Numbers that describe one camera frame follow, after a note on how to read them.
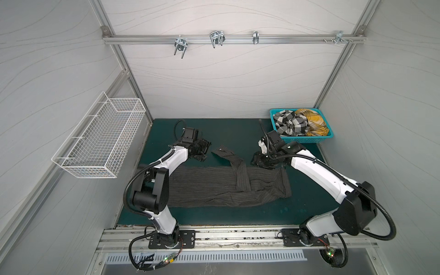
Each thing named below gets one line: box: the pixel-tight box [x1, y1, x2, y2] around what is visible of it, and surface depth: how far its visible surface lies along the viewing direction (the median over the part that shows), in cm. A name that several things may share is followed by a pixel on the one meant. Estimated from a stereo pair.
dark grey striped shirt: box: [167, 144, 293, 207], surface depth 90 cm
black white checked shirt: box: [272, 110, 310, 137], surface depth 107 cm
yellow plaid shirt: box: [294, 108, 330, 137], surface depth 106 cm
